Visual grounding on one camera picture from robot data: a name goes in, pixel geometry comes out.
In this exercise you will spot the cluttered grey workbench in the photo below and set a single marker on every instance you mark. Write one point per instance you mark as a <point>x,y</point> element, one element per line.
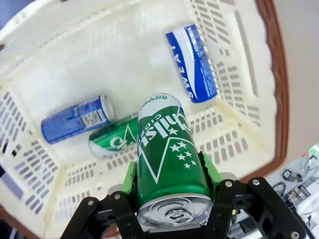
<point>304,194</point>

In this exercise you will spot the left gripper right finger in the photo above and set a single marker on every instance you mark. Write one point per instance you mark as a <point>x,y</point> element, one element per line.
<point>214,176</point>

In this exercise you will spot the green Chilsung Cider can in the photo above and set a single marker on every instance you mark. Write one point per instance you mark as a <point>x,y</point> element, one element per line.
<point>112,139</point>
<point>169,161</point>

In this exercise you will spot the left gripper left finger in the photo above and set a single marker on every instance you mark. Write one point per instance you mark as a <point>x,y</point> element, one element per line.
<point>128,180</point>

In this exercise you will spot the blue Pocari Sweat can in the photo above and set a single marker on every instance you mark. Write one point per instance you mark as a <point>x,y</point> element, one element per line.
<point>67,122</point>
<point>197,67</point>

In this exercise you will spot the cream plastic shopping basket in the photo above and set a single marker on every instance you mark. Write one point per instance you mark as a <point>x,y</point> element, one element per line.
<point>99,62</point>

